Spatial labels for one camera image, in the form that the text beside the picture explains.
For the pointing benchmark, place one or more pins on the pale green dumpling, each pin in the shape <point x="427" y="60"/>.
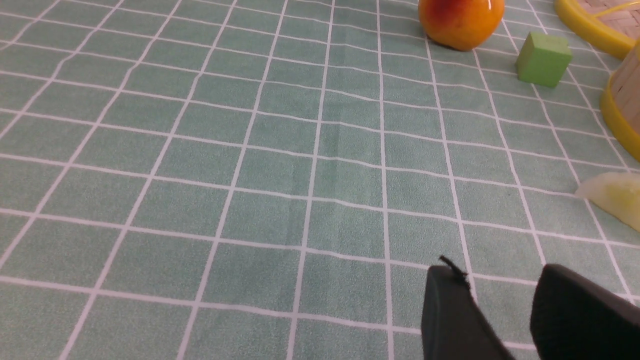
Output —
<point x="616" y="193"/>

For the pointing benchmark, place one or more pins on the yellow woven steamer lid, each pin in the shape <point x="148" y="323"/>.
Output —
<point x="611" y="26"/>

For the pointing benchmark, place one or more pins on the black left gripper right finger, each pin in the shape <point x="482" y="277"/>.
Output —
<point x="573" y="318"/>

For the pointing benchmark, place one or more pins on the green checkered tablecloth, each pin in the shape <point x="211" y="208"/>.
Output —
<point x="272" y="179"/>

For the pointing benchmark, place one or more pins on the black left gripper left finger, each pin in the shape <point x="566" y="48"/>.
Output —
<point x="453" y="327"/>

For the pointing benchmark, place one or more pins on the orange red toy pear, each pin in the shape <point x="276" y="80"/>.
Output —
<point x="461" y="25"/>

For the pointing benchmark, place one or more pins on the green cube block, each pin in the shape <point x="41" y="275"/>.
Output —
<point x="543" y="59"/>

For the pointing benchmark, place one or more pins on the bamboo steamer tray yellow rim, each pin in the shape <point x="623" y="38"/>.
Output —
<point x="620" y="102"/>

